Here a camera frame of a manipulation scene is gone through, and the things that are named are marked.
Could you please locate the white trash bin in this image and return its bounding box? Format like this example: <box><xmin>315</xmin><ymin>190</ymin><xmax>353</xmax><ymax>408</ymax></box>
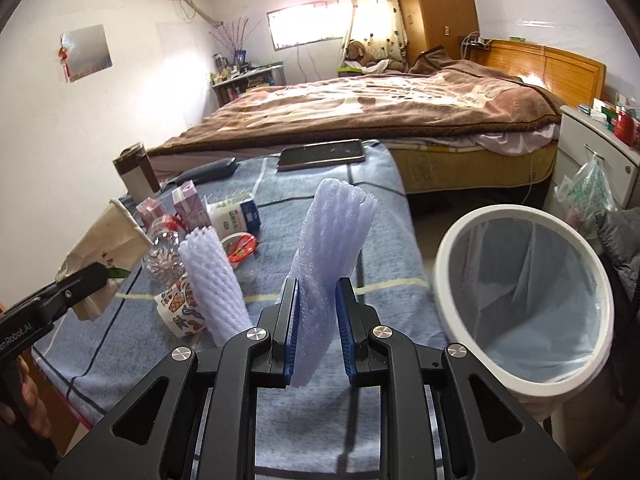
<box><xmin>433</xmin><ymin>205</ymin><xmax>614</xmax><ymax>420</ymax></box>

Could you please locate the brown bed blanket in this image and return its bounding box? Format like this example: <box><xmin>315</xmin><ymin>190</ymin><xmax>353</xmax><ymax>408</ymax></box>
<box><xmin>149</xmin><ymin>48</ymin><xmax>563</xmax><ymax>158</ymax></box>

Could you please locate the teddy bear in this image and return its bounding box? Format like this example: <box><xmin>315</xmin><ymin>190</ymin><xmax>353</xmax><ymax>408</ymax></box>
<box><xmin>345</xmin><ymin>40</ymin><xmax>376</xmax><ymax>67</ymax></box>

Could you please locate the white yogurt cup blue label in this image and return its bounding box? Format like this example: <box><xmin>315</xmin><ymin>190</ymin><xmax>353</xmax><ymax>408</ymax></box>
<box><xmin>206</xmin><ymin>193</ymin><xmax>262</xmax><ymax>240</ymax></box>

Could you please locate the clear jelly cup red lid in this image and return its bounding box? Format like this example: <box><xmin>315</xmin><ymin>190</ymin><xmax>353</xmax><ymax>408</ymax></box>
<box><xmin>221</xmin><ymin>232</ymin><xmax>258</xmax><ymax>269</ymax></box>

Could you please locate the left hand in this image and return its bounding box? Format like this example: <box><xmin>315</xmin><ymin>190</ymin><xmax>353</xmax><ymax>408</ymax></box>
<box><xmin>16</xmin><ymin>356</ymin><xmax>52</xmax><ymax>439</ymax></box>

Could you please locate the blue plaid tablecloth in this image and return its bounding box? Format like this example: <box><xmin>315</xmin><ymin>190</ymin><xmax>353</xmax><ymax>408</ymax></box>
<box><xmin>32</xmin><ymin>141</ymin><xmax>446</xmax><ymax>479</ymax></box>

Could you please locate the black smartphone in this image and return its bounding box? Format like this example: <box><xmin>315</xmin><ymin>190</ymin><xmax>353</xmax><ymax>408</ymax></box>
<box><xmin>277</xmin><ymin>139</ymin><xmax>366</xmax><ymax>171</ymax></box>

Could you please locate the colourful patterned paper cup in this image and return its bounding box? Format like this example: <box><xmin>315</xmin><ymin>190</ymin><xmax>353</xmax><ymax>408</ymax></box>
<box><xmin>154</xmin><ymin>274</ymin><xmax>206</xmax><ymax>338</ymax></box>

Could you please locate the wooden wardrobe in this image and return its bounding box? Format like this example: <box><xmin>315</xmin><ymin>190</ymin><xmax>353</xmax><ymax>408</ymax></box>
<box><xmin>398</xmin><ymin>0</ymin><xmax>478</xmax><ymax>63</ymax></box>

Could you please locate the floral curtain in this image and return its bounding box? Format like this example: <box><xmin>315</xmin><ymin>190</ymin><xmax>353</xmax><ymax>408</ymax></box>
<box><xmin>343</xmin><ymin>0</ymin><xmax>408</xmax><ymax>63</ymax></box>

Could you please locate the purple white milk carton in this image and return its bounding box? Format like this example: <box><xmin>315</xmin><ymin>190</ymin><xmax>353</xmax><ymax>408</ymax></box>
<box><xmin>171</xmin><ymin>180</ymin><xmax>210</xmax><ymax>232</ymax></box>

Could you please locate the red white milk carton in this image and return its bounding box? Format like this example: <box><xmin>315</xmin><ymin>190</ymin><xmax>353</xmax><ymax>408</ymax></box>
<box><xmin>136</xmin><ymin>197</ymin><xmax>167</xmax><ymax>230</ymax></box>

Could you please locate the white nightstand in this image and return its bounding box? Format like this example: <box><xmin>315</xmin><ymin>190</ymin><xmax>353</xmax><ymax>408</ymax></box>
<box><xmin>551</xmin><ymin>105</ymin><xmax>639</xmax><ymax>209</ymax></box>

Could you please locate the dark blue glasses case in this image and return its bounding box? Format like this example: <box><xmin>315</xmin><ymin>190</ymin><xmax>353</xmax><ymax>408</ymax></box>
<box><xmin>166</xmin><ymin>157</ymin><xmax>238</xmax><ymax>186</ymax></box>

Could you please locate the clear plastic bottle red label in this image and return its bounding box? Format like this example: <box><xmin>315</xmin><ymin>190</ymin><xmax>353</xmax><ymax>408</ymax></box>
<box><xmin>143</xmin><ymin>214</ymin><xmax>184</xmax><ymax>288</ymax></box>

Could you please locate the white brown travel mug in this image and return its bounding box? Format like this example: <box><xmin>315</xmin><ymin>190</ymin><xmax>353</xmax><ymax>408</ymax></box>
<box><xmin>113</xmin><ymin>142</ymin><xmax>160</xmax><ymax>204</ymax></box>

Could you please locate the red can on nightstand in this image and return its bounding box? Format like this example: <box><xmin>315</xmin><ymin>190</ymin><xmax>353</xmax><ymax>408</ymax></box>
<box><xmin>614</xmin><ymin>107</ymin><xmax>636</xmax><ymax>146</ymax></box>

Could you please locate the green plastic bag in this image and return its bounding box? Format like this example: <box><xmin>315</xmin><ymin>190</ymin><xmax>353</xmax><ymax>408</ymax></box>
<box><xmin>554</xmin><ymin>155</ymin><xmax>617</xmax><ymax>240</ymax></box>

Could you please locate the cluttered shelf desk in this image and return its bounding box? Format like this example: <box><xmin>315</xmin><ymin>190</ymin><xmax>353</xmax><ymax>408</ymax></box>
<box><xmin>209</xmin><ymin>53</ymin><xmax>286</xmax><ymax>107</ymax></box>

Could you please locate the silver wall poster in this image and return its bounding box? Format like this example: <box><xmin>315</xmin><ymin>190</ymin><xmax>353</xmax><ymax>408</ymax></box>
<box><xmin>58</xmin><ymin>25</ymin><xmax>113</xmax><ymax>82</ymax></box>

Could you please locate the wooden headboard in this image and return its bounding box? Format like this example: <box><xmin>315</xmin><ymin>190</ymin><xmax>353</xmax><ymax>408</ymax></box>
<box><xmin>469</xmin><ymin>39</ymin><xmax>606</xmax><ymax>106</ymax></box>

